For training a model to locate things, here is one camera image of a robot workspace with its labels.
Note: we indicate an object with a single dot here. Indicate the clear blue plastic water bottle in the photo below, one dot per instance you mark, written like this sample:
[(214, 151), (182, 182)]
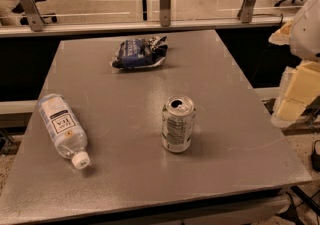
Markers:
[(64, 129)]

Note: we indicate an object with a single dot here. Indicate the middle metal glass bracket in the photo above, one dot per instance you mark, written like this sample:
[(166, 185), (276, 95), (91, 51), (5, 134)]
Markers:
[(165, 13)]

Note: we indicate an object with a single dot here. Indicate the blue crumpled chip bag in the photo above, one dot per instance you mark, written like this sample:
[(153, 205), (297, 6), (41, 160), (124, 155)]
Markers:
[(141, 53)]

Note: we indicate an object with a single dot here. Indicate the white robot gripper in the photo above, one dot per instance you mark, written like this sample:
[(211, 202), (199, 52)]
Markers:
[(307, 32)]

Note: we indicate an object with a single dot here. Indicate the silver 7up soda can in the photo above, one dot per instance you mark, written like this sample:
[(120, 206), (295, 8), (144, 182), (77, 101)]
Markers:
[(178, 118)]

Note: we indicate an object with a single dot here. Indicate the right metal glass bracket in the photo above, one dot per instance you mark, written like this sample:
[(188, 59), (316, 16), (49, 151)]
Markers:
[(245, 13)]

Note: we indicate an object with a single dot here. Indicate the metal glass bracket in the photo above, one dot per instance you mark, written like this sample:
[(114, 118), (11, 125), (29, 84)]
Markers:
[(245, 13), (165, 13), (34, 18)]

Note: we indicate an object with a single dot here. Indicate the left metal glass bracket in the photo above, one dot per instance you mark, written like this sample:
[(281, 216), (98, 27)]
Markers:
[(34, 18)]

